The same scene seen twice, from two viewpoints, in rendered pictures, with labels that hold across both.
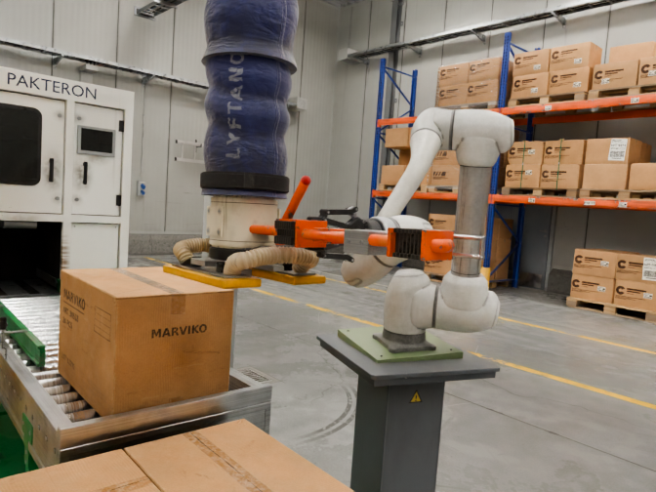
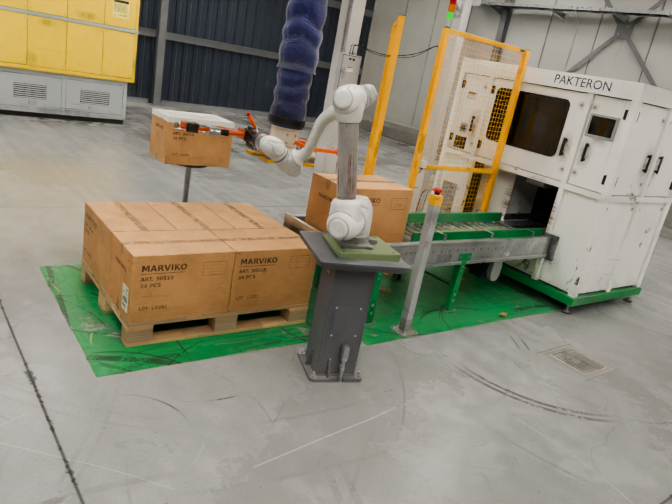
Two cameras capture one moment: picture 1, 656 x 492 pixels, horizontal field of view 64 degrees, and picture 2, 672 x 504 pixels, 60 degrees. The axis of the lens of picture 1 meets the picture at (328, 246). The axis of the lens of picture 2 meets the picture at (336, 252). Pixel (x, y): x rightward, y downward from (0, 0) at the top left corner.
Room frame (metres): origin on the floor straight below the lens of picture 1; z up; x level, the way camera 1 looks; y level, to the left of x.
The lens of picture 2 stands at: (1.93, -3.35, 1.70)
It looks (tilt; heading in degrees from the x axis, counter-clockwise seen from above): 18 degrees down; 92
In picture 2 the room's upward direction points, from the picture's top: 11 degrees clockwise
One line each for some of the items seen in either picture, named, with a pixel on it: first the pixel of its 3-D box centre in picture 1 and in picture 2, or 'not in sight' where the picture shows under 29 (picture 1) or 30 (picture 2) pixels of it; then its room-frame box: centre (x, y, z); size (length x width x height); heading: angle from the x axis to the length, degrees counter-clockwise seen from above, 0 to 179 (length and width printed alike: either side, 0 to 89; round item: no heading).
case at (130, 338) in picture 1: (141, 333); (358, 208); (1.90, 0.66, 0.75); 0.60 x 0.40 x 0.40; 41
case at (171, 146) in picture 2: not in sight; (191, 138); (0.31, 1.76, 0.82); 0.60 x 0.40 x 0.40; 41
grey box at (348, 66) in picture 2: not in sight; (347, 73); (1.59, 1.61, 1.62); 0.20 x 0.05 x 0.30; 41
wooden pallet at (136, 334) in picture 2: not in sight; (194, 290); (0.92, 0.22, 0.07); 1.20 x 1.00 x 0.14; 41
